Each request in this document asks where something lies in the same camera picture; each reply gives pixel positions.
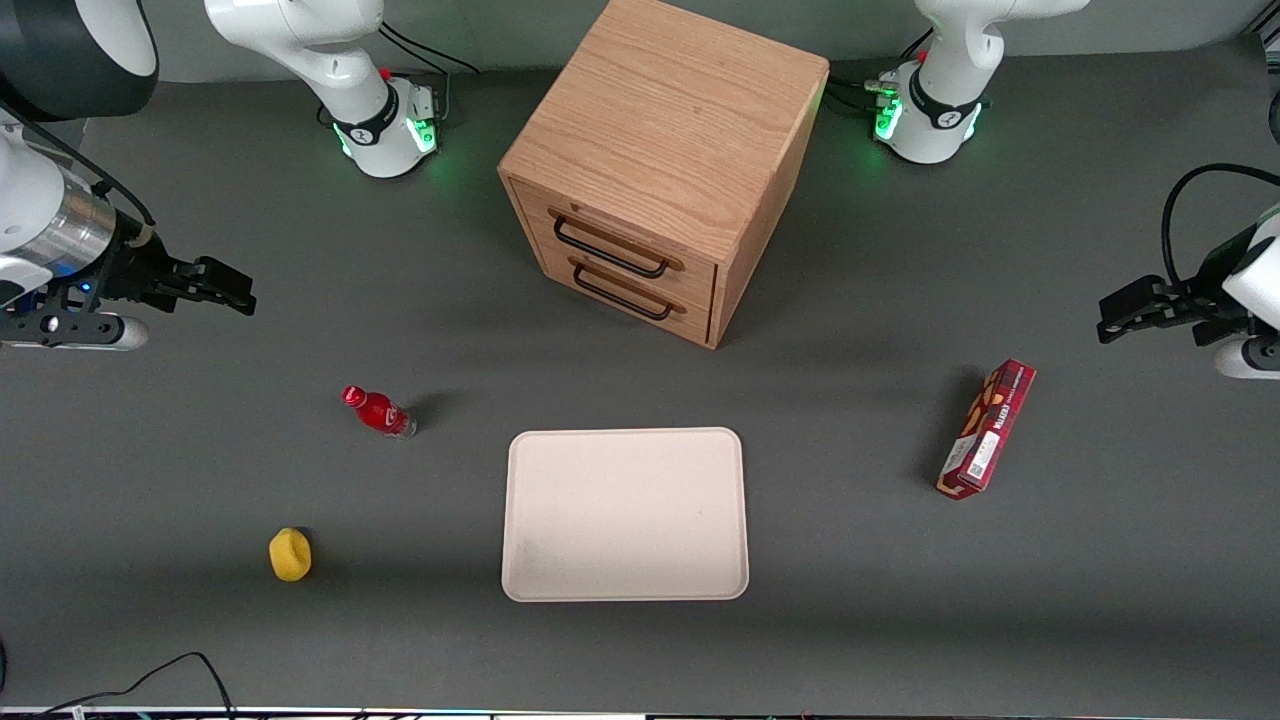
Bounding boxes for wooden drawer cabinet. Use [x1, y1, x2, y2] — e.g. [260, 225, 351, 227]
[497, 0, 831, 351]

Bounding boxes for black cable at table edge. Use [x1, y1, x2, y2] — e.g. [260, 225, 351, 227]
[0, 651, 238, 720]

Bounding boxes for red plastic bottle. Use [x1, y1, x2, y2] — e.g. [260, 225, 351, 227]
[341, 385, 419, 440]

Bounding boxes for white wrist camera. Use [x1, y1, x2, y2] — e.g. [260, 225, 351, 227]
[0, 308, 150, 352]
[1213, 333, 1280, 381]

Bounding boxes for beige rectangular tray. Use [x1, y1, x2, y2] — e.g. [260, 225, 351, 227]
[500, 426, 752, 604]

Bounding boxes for black cable along right arm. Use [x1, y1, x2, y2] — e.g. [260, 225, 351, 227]
[0, 98, 158, 229]

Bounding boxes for yellow lemon toy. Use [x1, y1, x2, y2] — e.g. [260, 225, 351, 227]
[267, 526, 314, 584]

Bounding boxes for black arm base cables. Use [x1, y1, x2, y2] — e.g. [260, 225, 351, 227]
[376, 20, 482, 126]
[826, 30, 936, 114]

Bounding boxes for black right arm base cables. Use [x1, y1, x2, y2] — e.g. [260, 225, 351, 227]
[376, 20, 482, 126]

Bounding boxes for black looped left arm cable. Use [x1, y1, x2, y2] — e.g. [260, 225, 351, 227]
[1160, 163, 1280, 286]

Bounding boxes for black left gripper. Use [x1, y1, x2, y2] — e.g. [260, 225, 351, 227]
[1097, 222, 1263, 347]

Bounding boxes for black left arm base cables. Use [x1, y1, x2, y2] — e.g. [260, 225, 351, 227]
[826, 30, 936, 114]

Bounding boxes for black metal drawer handle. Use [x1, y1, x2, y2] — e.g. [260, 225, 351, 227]
[571, 260, 675, 323]
[552, 214, 670, 280]

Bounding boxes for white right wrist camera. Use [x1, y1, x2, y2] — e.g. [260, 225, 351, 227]
[0, 308, 150, 352]

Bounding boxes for red snack box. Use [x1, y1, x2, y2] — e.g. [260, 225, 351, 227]
[935, 357, 1038, 502]

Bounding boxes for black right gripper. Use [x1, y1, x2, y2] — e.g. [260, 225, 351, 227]
[62, 222, 257, 318]

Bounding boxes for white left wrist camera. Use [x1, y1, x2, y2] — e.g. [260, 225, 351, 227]
[1213, 333, 1280, 381]

